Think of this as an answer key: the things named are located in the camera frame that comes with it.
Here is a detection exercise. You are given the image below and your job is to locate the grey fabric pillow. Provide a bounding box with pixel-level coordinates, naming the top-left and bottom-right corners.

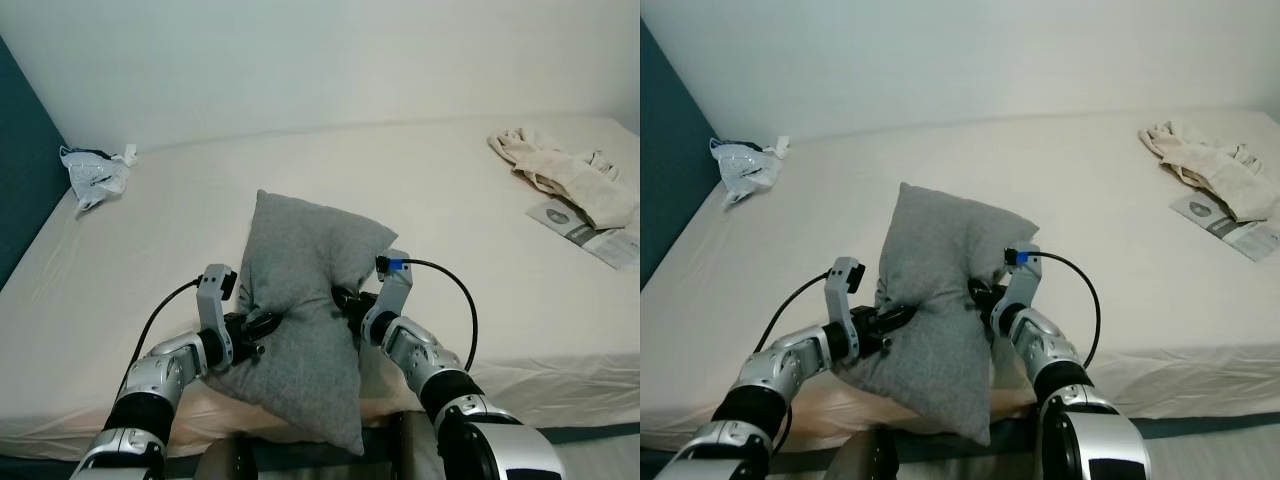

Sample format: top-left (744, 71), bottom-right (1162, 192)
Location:
top-left (205, 190), bottom-right (399, 457)
top-left (845, 182), bottom-right (1014, 447)

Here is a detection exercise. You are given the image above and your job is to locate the white sheeted bed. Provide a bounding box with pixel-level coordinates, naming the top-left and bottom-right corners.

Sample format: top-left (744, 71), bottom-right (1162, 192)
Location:
top-left (0, 112), bottom-right (640, 476)
top-left (640, 105), bottom-right (1280, 459)

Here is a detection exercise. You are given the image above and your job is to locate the clear crumpled plastic bag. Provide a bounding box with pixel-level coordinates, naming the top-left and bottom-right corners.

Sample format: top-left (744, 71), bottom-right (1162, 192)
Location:
top-left (58, 145), bottom-right (131, 213)
top-left (710, 139), bottom-right (785, 208)

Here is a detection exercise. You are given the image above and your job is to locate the grey printed magazine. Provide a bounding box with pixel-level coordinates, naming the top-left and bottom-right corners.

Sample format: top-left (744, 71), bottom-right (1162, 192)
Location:
top-left (526, 198), bottom-right (640, 271)
top-left (1170, 192), bottom-right (1280, 263)

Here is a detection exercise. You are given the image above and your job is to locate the beige cloth bag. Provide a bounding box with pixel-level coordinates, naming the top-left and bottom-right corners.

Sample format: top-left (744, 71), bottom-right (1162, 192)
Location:
top-left (487, 126), bottom-right (640, 231)
top-left (1138, 120), bottom-right (1280, 224)

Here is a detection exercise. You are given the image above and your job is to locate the dark teal headboard panel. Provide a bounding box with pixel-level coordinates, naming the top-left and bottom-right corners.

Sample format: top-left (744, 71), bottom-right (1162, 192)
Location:
top-left (0, 38), bottom-right (73, 291)
top-left (640, 20), bottom-right (726, 293)

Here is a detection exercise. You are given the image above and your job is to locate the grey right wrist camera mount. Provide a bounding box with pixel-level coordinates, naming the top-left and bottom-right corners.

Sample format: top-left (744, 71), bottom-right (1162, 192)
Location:
top-left (361, 250), bottom-right (414, 347)
top-left (991, 243), bottom-right (1042, 337)

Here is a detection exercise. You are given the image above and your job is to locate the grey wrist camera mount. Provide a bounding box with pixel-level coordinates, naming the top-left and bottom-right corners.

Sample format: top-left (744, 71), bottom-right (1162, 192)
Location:
top-left (361, 250), bottom-right (414, 347)
top-left (196, 264), bottom-right (241, 373)
top-left (991, 243), bottom-right (1042, 337)
top-left (825, 257), bottom-right (866, 364)

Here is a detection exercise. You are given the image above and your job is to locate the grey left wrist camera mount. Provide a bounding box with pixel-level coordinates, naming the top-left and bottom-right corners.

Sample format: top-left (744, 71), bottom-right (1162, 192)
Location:
top-left (825, 257), bottom-right (866, 364)
top-left (196, 264), bottom-right (241, 373)

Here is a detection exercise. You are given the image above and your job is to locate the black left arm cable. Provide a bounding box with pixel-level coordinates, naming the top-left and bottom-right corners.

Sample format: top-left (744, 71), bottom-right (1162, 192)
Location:
top-left (129, 278), bottom-right (207, 367)
top-left (752, 268), bottom-right (833, 354)

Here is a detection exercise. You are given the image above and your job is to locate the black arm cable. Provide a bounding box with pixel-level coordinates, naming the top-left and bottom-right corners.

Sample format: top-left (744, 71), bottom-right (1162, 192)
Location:
top-left (1006, 248), bottom-right (1102, 369)
top-left (752, 268), bottom-right (833, 354)
top-left (129, 278), bottom-right (207, 367)
top-left (376, 256), bottom-right (480, 373)

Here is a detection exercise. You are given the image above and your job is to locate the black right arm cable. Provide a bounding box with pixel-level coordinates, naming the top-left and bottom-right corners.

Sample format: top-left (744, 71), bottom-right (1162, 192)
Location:
top-left (376, 256), bottom-right (480, 373)
top-left (1006, 248), bottom-right (1102, 369)

